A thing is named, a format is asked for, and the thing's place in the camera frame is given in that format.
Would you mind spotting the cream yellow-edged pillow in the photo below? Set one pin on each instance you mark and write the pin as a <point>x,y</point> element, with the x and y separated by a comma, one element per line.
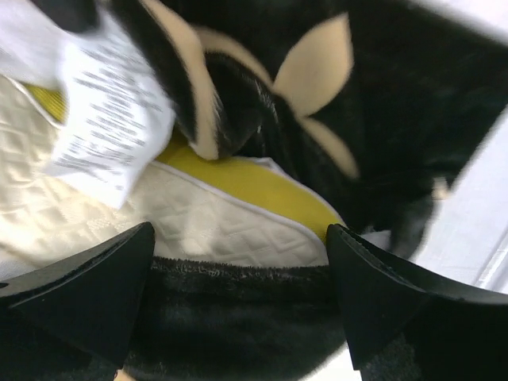
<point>239,211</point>

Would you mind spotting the white pillow care label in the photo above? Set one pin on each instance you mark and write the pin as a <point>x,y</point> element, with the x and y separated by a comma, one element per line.
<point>116,118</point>

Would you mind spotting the black floral pillowcase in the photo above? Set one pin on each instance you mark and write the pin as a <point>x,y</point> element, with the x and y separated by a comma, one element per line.
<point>365,102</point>

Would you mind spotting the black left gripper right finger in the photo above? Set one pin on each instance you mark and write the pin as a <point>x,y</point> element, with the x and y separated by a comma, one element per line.
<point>398,315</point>

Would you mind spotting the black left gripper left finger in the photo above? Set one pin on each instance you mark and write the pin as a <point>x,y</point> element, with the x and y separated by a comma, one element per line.
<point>78,311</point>

